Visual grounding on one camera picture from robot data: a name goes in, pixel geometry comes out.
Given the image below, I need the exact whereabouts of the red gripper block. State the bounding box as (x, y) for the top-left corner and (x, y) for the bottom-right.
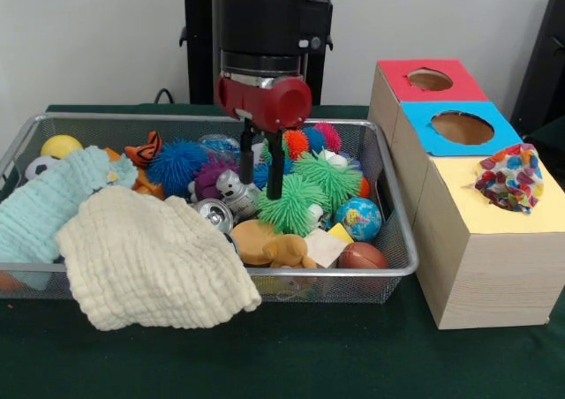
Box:
(215, 74), (313, 200)

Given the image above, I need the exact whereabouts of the large green spiky ball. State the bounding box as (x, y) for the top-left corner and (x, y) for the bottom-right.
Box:
(258, 173), (332, 235)

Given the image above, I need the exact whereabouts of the cream waffle cloth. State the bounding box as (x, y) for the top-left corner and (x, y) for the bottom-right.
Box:
(55, 184), (263, 332)

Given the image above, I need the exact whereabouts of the mint green waffle cloth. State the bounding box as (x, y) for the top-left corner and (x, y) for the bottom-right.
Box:
(0, 145), (139, 288)

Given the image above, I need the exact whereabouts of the multicoloured heart print cloth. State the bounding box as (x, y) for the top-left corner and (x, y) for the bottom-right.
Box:
(474, 142), (545, 215)

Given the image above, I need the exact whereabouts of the wooden box with three holes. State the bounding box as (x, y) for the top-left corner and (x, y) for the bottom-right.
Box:
(367, 57), (565, 330)

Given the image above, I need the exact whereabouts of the silver toy robot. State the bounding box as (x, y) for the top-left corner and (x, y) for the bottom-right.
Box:
(215, 169), (261, 219)

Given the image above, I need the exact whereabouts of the purple spiky toy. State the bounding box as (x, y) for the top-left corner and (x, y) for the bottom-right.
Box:
(193, 154), (242, 200)

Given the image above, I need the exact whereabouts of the blue spiky ball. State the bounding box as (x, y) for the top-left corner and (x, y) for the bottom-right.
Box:
(146, 139), (208, 197)

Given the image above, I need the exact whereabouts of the globe print ball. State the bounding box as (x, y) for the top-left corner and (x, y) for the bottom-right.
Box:
(334, 197), (383, 243)

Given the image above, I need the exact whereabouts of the orange tiger plush toy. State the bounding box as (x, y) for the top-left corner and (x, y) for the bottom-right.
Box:
(124, 130), (163, 169)

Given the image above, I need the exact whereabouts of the brown toy football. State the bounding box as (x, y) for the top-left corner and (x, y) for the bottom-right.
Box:
(337, 241), (390, 270)

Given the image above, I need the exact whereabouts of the dark green table cloth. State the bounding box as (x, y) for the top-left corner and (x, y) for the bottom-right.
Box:
(524, 117), (565, 162)
(0, 102), (565, 399)

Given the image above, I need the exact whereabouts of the black upright panel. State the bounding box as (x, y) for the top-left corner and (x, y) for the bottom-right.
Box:
(511, 0), (565, 129)

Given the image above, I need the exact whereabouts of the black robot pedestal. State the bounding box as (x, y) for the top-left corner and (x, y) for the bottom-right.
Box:
(169, 0), (357, 107)

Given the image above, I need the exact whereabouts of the shallow wire mesh bin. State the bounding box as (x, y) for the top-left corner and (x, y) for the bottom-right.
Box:
(0, 111), (419, 306)

